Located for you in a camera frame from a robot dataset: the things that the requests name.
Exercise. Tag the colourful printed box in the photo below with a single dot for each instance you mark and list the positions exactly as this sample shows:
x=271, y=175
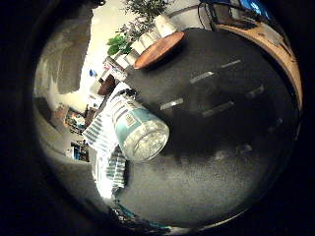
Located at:
x=116, y=69

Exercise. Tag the teal white spray bottle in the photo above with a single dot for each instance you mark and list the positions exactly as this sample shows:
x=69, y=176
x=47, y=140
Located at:
x=138, y=128

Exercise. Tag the cluttered shelf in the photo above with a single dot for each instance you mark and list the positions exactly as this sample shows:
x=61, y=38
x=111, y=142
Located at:
x=78, y=119

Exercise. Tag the cluttered desk with blue screen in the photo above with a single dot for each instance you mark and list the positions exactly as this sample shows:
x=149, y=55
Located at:
x=80, y=152

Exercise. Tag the computer monitor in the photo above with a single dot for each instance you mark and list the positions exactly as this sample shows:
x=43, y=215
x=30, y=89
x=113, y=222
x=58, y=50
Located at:
x=239, y=11

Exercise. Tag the small blue cap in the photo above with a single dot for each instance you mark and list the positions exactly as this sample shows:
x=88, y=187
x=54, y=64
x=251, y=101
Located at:
x=93, y=72

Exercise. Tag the blue white striped cloth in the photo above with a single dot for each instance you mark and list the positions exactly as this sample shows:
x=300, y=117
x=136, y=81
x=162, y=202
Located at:
x=98, y=134

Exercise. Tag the broad leaf green plant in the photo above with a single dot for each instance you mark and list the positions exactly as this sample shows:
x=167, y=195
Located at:
x=118, y=44

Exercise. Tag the round wooden tray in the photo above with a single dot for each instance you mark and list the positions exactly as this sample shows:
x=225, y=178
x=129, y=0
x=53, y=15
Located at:
x=159, y=49

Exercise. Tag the large white plant pot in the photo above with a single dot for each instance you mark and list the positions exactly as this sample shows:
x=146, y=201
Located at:
x=165, y=24

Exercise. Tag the tall small leaf plant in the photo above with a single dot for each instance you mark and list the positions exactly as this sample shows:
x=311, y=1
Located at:
x=144, y=11

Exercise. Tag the small white plant pot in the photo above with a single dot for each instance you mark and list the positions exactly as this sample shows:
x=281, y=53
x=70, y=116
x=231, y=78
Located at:
x=146, y=40

